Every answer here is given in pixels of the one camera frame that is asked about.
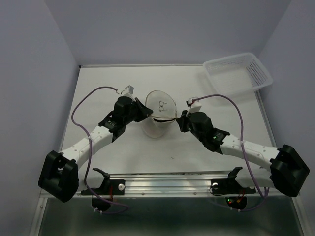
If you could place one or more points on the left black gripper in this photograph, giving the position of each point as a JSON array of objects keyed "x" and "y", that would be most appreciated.
[{"x": 143, "y": 111}]

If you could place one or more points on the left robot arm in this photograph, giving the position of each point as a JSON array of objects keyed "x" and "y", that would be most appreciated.
[{"x": 59, "y": 174}]

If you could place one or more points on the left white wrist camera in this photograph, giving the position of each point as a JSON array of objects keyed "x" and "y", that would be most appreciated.
[{"x": 127, "y": 91}]

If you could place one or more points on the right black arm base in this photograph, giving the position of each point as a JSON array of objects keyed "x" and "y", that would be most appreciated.
[{"x": 229, "y": 185}]

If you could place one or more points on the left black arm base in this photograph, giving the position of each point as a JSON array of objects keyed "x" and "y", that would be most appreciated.
[{"x": 108, "y": 187}]

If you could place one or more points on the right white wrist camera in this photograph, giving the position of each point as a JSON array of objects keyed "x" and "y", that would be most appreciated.
[{"x": 194, "y": 105}]

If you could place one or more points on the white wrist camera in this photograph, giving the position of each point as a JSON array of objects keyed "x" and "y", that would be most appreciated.
[
  {"x": 194, "y": 105},
  {"x": 127, "y": 91}
]

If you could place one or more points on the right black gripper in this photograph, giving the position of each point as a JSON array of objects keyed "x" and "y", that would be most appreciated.
[{"x": 182, "y": 120}]

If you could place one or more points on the white plastic basket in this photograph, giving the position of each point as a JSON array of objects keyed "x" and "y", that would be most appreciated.
[{"x": 237, "y": 74}]

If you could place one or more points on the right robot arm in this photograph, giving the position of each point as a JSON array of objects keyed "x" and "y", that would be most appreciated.
[{"x": 281, "y": 168}]

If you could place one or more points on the aluminium mounting rail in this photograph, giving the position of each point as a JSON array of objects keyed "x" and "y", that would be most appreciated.
[{"x": 168, "y": 185}]

